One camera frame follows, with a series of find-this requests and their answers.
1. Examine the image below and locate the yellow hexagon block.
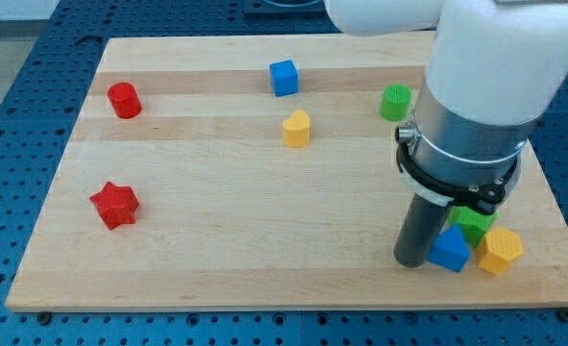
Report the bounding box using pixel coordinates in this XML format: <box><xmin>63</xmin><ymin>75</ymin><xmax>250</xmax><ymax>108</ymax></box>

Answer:
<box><xmin>475</xmin><ymin>227</ymin><xmax>524</xmax><ymax>275</ymax></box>

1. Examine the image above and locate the red star block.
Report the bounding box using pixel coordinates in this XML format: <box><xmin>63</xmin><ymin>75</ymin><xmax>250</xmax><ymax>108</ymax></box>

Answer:
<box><xmin>89</xmin><ymin>182</ymin><xmax>139</xmax><ymax>231</ymax></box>

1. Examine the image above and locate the green cylinder block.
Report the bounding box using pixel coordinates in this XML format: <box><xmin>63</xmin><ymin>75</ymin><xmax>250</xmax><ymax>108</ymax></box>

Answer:
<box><xmin>380</xmin><ymin>84</ymin><xmax>411</xmax><ymax>122</ymax></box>

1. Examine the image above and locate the wooden board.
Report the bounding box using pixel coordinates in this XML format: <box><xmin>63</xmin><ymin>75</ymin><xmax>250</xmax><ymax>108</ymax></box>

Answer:
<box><xmin>6</xmin><ymin>32</ymin><xmax>568</xmax><ymax>312</ymax></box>

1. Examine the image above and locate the green star block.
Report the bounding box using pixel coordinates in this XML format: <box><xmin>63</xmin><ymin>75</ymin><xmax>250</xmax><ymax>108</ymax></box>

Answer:
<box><xmin>447</xmin><ymin>207</ymin><xmax>499</xmax><ymax>247</ymax></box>

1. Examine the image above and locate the blue triangle block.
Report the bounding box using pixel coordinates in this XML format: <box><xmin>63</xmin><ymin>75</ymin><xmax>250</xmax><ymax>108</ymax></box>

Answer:
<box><xmin>427</xmin><ymin>224</ymin><xmax>471</xmax><ymax>273</ymax></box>

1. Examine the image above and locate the blue cube block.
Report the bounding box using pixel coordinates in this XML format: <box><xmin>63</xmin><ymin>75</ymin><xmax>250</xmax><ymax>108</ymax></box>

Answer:
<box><xmin>269</xmin><ymin>60</ymin><xmax>299</xmax><ymax>97</ymax></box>

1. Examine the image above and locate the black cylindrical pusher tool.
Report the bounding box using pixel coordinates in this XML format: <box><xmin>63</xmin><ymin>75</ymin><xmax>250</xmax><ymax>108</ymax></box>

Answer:
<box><xmin>394</xmin><ymin>194</ymin><xmax>452</xmax><ymax>268</ymax></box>

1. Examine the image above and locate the yellow heart block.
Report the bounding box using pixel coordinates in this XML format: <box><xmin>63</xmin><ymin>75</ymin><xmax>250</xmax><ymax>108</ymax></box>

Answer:
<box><xmin>282</xmin><ymin>110</ymin><xmax>311</xmax><ymax>148</ymax></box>

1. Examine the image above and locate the red cylinder block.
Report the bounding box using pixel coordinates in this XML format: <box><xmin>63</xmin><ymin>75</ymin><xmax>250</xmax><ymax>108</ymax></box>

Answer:
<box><xmin>107</xmin><ymin>82</ymin><xmax>142</xmax><ymax>119</ymax></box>

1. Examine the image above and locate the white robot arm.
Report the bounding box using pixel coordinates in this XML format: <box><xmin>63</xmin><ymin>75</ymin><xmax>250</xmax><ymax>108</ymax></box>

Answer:
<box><xmin>325</xmin><ymin>0</ymin><xmax>568</xmax><ymax>213</ymax></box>

